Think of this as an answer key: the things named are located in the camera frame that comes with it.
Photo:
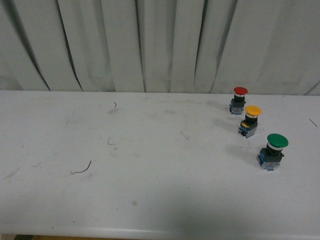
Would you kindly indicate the yellow mushroom push button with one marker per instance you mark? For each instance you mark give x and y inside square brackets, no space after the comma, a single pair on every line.
[248,126]

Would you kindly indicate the red mushroom push button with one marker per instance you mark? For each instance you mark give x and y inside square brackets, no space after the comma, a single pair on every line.
[237,103]

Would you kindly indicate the green mushroom push button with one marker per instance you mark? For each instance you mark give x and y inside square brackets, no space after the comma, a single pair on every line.
[270,156]

